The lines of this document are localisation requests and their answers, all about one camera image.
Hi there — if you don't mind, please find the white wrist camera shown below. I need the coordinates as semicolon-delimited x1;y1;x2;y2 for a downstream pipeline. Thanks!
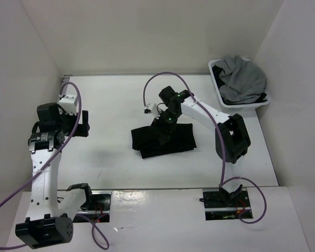
144;103;162;119
58;94;78;116

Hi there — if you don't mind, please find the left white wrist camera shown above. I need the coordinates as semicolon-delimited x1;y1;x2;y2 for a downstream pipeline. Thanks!
58;94;78;116

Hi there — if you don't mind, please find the black skirt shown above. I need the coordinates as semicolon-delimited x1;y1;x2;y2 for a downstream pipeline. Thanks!
131;123;197;159

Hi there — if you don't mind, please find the white laundry basket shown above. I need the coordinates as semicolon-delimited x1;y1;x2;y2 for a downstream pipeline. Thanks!
208;58;271;110

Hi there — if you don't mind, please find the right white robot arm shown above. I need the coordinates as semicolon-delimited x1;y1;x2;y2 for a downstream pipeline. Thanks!
144;86;251;206

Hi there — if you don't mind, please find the purple cable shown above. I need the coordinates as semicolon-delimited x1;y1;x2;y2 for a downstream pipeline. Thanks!
143;72;267;224
0;81;110;249

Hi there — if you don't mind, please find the grey skirt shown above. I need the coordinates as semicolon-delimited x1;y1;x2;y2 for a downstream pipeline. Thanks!
213;56;266;103

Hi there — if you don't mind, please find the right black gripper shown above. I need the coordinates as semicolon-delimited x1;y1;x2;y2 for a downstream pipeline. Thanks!
150;108;181;144

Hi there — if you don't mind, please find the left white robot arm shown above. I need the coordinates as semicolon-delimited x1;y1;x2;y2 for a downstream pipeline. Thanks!
15;102;94;249

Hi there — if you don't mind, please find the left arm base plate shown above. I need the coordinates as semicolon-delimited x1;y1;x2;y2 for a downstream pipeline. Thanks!
78;191;111;223

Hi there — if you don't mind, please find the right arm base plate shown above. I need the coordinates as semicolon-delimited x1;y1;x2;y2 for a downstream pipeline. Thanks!
199;188;253;221

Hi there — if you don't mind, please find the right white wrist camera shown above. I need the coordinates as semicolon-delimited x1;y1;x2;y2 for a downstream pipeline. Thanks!
144;103;162;119

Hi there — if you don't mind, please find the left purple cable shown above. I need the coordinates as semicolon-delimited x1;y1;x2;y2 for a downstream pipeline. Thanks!
0;81;110;249

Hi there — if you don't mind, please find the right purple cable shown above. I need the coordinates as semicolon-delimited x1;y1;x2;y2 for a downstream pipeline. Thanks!
143;72;267;224

